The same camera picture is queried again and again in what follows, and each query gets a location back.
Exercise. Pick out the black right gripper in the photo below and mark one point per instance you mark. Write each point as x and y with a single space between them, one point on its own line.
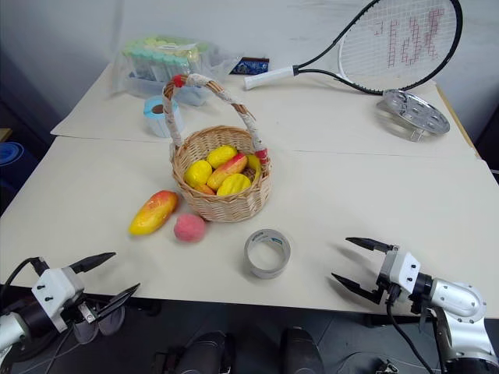
384 294

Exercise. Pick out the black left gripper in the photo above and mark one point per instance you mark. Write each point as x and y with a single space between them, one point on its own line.
89 311

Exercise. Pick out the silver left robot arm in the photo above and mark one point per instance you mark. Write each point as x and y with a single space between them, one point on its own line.
11 327

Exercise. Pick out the small orange toy fruit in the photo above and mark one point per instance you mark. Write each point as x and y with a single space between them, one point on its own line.
204 189

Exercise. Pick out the dark grey rounded pad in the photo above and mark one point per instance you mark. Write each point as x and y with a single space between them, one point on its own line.
109 325

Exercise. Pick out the large yellow red toy mango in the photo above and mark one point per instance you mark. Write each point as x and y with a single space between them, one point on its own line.
154 212

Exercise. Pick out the pink toy peach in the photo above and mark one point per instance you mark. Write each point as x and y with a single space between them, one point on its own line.
189 228

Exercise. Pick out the dark rounded shape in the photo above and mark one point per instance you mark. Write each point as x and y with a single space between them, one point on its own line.
206 352
302 350

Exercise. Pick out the grey adhesive tape roll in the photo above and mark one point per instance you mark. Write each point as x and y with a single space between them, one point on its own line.
255 269

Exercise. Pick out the yellow toy lemon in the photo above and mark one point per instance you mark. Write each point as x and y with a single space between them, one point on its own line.
221 156
234 185
197 173

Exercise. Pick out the yellow toy banana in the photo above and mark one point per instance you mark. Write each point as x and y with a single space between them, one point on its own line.
255 165

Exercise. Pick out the blue round container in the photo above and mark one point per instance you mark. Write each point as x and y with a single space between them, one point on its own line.
9 154

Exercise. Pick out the round metal egg steamer rack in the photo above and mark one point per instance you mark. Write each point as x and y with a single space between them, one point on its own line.
417 113

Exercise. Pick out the red orange toy mango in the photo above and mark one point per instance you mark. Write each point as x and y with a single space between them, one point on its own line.
228 168

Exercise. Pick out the light blue label roll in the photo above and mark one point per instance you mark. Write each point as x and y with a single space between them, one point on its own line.
154 122

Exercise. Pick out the black white tennis racket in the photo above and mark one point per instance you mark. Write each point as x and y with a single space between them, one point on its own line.
269 77

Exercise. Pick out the clear plastic bag of tubes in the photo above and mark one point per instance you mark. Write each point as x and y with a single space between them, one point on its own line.
156 66

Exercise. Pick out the dark blue snack packet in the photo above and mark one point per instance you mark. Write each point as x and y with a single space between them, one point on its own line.
249 65

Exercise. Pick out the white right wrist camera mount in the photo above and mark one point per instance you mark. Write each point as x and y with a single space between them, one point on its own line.
403 269

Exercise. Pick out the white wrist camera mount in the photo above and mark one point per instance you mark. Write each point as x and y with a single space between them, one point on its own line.
403 269
58 286

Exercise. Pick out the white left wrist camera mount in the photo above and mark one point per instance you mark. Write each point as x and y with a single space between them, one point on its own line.
58 286

